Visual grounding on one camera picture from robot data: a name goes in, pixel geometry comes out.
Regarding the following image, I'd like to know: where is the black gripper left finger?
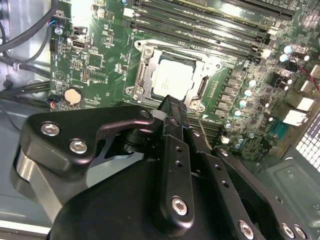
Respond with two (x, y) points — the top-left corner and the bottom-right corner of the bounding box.
(9, 94), (197, 233)

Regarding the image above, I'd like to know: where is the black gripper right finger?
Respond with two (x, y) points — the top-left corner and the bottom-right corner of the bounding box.
(183, 106), (311, 240)

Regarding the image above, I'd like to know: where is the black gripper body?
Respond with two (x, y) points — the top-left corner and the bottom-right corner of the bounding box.
(48, 156), (236, 240)

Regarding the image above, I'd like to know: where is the silver CPU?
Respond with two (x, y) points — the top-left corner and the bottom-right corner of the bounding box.
(151, 57), (205, 102)

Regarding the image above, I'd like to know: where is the metal socket cover frame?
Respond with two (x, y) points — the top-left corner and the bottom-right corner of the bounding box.
(133, 46), (218, 111)

